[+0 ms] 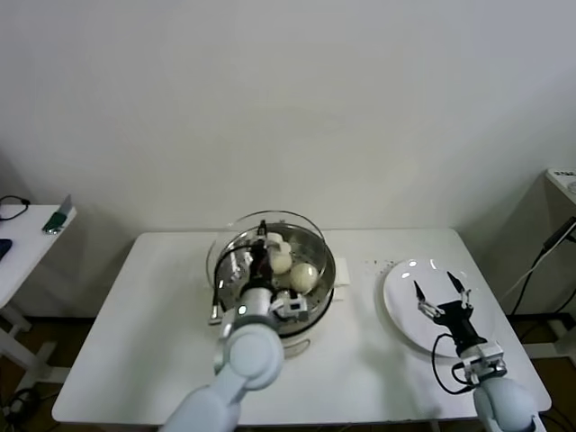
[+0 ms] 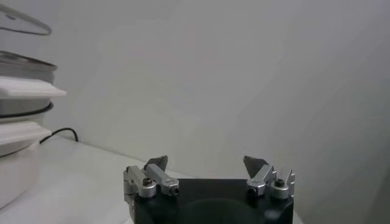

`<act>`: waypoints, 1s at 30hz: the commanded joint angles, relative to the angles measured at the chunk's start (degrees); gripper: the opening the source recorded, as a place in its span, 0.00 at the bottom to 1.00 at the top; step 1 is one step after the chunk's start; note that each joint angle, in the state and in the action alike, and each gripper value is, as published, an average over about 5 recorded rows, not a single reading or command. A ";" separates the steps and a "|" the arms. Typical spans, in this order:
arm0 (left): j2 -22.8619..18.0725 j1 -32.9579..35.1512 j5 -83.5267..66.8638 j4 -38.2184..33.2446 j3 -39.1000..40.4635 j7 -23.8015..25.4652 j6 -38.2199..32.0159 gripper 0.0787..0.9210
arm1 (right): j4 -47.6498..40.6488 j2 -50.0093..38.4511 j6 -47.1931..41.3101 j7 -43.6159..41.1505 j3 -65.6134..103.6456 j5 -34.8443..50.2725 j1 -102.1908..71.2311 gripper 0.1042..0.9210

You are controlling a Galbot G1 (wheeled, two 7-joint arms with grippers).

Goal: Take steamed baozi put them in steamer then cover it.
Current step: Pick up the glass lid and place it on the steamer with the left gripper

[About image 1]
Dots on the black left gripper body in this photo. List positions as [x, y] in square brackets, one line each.
[262, 270]

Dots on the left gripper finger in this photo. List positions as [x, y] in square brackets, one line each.
[264, 236]

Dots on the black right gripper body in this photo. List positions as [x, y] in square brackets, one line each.
[459, 326]

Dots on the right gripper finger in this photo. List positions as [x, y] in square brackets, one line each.
[425, 303]
[460, 290]

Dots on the white steamed baozi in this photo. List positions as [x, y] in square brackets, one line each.
[303, 278]
[282, 263]

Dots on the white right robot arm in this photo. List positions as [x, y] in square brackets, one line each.
[504, 405]

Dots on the white round plate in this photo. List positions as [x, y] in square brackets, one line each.
[405, 306]

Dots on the white electric cooker base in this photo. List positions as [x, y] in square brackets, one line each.
[297, 342]

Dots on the white side table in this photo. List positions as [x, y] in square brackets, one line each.
[27, 252]

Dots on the blue oblong device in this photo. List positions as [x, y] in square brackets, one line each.
[4, 248]

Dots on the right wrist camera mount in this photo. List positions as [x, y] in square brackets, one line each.
[488, 360]

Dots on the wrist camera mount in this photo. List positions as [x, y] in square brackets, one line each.
[488, 360]
[292, 307]

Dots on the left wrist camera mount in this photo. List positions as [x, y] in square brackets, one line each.
[292, 307]

